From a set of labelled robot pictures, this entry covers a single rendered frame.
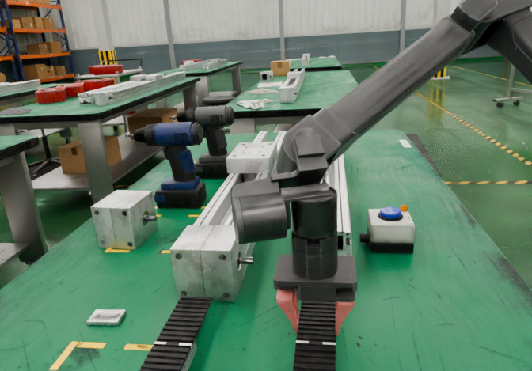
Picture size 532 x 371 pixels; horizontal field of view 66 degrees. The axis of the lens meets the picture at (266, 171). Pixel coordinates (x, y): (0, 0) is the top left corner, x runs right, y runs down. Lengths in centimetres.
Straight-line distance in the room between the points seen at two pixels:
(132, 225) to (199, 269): 25
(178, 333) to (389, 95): 43
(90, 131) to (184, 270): 246
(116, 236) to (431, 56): 68
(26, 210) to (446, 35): 218
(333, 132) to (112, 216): 54
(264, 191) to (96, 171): 271
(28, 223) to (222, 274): 191
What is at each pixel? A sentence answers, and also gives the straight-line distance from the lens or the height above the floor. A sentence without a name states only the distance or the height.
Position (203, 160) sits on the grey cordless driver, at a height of 84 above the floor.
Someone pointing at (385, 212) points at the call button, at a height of 85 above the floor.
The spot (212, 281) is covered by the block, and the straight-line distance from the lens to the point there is 69.
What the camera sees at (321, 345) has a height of 81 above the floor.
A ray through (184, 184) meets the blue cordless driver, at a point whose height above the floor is 84.
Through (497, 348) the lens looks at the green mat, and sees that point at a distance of 67.
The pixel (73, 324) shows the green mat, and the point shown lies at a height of 78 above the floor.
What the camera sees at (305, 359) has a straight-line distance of 55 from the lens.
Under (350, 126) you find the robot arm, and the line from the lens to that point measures 54.
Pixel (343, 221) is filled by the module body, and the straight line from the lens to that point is 76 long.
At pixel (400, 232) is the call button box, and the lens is 82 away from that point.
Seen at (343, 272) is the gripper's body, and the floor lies 90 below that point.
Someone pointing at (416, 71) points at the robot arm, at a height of 113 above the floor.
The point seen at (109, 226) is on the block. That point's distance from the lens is 93.
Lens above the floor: 119
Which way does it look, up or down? 18 degrees down
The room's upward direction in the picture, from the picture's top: 4 degrees counter-clockwise
